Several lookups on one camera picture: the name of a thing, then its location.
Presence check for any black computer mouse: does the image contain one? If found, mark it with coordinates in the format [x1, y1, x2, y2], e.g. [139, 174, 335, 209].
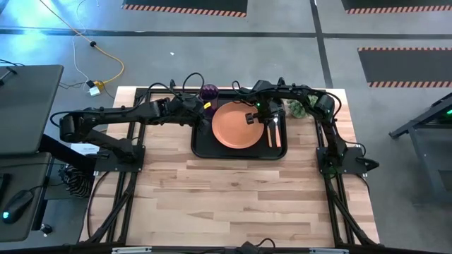
[1, 189, 35, 225]

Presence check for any black rectangular tray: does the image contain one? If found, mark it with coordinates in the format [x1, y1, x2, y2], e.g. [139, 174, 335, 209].
[190, 89, 288, 161]

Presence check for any white paper label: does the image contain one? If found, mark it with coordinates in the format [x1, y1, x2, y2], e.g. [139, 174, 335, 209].
[69, 142, 100, 157]

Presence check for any green potted succulent plant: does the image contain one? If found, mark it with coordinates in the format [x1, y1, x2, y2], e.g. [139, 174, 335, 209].
[285, 94, 319, 120]

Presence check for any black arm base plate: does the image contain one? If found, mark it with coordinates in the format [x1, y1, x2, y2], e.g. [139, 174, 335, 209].
[93, 144, 146, 174]
[315, 145, 369, 176]

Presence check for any black camera cable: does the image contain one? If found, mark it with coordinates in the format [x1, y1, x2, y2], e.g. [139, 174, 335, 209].
[256, 237, 277, 249]

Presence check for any black neighbouring table stand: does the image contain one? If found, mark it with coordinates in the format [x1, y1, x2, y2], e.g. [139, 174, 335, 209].
[388, 91, 452, 205]

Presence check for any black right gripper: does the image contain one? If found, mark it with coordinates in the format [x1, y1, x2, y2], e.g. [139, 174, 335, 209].
[244, 97, 285, 128]

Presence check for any silver metal bracket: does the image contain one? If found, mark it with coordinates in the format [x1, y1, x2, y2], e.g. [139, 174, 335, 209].
[111, 246, 153, 254]
[309, 248, 350, 254]

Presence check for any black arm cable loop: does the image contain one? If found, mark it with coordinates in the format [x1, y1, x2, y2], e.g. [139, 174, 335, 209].
[181, 71, 206, 98]

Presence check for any white floor cable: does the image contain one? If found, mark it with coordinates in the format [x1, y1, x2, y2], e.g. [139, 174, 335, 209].
[71, 0, 100, 89]

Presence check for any black desk stand leg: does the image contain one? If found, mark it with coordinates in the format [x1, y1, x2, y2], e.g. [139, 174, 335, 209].
[37, 133, 97, 174]

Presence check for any black table-level camera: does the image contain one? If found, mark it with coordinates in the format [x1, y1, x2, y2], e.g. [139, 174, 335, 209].
[235, 241, 263, 254]

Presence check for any black hazard-striped floor mat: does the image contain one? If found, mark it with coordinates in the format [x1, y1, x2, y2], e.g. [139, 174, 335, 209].
[340, 0, 452, 16]
[121, 0, 249, 18]
[357, 46, 452, 89]

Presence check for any yellow floor cable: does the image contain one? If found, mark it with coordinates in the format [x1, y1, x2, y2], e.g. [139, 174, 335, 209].
[37, 0, 126, 86]

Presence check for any purple faceted plastic cup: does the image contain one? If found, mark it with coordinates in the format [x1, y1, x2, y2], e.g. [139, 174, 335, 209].
[198, 83, 220, 119]

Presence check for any dark side desk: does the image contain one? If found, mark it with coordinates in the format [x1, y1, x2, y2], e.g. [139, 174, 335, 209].
[0, 152, 53, 243]

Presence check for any orange round plate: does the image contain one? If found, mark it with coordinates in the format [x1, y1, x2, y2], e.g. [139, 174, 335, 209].
[211, 101, 266, 150]

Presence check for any amber-handled metal fork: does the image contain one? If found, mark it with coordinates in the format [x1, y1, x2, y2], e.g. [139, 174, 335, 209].
[273, 116, 283, 149]

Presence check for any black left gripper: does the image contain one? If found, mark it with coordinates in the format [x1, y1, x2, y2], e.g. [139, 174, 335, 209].
[167, 95, 213, 137]

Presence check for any grey desk panel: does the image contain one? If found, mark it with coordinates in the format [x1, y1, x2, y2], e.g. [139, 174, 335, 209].
[0, 63, 65, 157]

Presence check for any black white striped bundle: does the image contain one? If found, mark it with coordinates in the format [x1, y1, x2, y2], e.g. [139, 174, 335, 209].
[58, 164, 93, 200]

